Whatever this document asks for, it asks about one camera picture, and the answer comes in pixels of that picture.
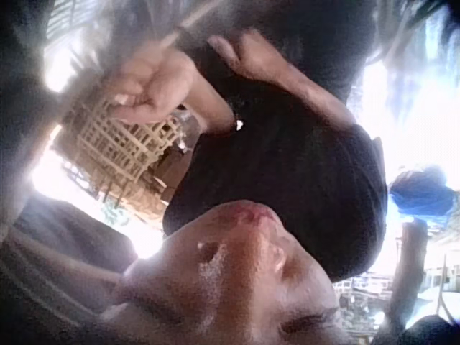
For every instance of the person's left hand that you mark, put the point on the person's left hand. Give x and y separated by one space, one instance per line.
161 82

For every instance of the person's right hand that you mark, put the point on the person's right hand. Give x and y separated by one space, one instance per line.
257 61

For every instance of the thin bamboo strip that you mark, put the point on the thin bamboo strip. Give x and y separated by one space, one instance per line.
171 39

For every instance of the woven bamboo basket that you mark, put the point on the woven bamboo basket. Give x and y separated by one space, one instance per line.
115 147

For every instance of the shiny silver metal object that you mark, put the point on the shiny silver metal object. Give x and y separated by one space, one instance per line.
188 125

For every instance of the dark grey cloth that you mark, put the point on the dark grey cloth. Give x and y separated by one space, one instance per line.
72 233

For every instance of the blue cloth bundle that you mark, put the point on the blue cloth bundle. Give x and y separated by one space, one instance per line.
420 194

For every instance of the brown wooden post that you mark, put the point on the brown wooden post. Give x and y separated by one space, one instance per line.
408 266

